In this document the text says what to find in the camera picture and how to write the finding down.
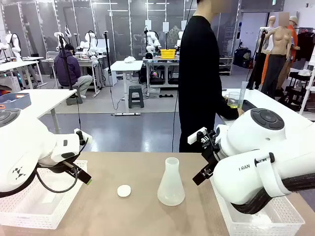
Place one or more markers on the tan mannequin with grey trousers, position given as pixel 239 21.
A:
pixel 280 39

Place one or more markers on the person in black sweater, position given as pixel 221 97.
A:
pixel 199 73

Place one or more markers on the white mannequin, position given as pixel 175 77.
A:
pixel 271 24

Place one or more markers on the person's right hand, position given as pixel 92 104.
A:
pixel 241 111

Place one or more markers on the white standing desk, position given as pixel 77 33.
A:
pixel 126 66

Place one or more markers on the mannequin in orange with hat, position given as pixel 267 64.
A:
pixel 292 32

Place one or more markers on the black tripod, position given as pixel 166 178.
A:
pixel 261 44

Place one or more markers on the white crumpled cloth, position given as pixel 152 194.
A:
pixel 129 59

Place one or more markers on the white power strip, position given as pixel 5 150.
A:
pixel 128 114

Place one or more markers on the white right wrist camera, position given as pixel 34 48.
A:
pixel 197 135

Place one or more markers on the grey plastic stool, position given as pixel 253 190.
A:
pixel 136 88

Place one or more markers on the white background workbench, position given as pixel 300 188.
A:
pixel 17 64

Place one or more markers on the black power strip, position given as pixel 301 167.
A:
pixel 167 96

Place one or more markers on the black clothes on rack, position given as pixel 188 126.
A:
pixel 305 44

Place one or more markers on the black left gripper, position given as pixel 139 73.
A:
pixel 56 169

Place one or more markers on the seated person in purple hoodie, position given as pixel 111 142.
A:
pixel 66 68

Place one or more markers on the black pole stand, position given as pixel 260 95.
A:
pixel 64 61
pixel 107 54

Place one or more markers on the background desk with computer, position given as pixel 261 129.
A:
pixel 157 60

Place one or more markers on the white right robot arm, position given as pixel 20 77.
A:
pixel 258 172

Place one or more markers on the black plastic tray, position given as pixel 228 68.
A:
pixel 249 105

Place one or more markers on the yellow plastic basket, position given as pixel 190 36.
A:
pixel 168 53

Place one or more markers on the blue plastic bin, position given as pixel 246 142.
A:
pixel 14 100

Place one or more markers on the shoe shelf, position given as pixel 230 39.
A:
pixel 225 66

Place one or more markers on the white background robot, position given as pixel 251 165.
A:
pixel 15 41
pixel 152 39
pixel 89 39

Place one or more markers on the white perforated plastic basket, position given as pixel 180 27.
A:
pixel 258 226
pixel 29 214

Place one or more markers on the translucent plastic conical flask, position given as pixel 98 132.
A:
pixel 171 191

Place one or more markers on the clear beaker with yellow liquid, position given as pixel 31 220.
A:
pixel 233 100

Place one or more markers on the person's right forearm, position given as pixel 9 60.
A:
pixel 226 111

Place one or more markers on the cluttered background desk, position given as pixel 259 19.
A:
pixel 86 61

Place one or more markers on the black bags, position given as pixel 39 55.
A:
pixel 242 57

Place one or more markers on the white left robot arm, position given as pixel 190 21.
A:
pixel 24 147

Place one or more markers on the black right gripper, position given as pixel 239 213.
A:
pixel 211 152

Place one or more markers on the white round flask cap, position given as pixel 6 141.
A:
pixel 124 190

